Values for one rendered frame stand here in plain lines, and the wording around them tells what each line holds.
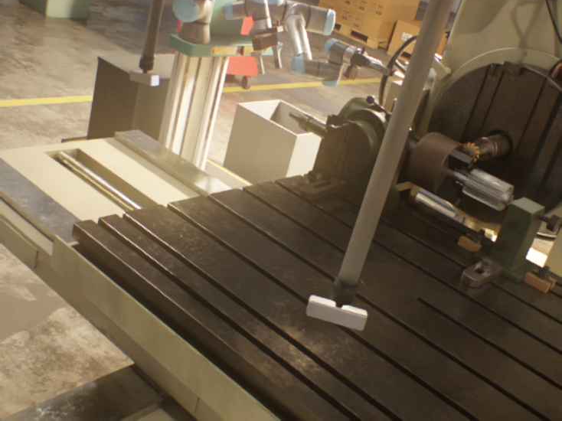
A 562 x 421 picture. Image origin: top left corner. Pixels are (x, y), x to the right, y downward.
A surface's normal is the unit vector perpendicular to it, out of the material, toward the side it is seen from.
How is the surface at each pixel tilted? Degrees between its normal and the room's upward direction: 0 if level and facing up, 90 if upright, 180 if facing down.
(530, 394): 0
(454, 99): 90
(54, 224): 0
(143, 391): 0
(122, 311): 90
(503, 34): 90
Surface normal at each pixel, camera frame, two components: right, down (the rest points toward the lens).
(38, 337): 0.25, -0.88
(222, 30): 0.76, 0.43
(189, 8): -0.29, 0.44
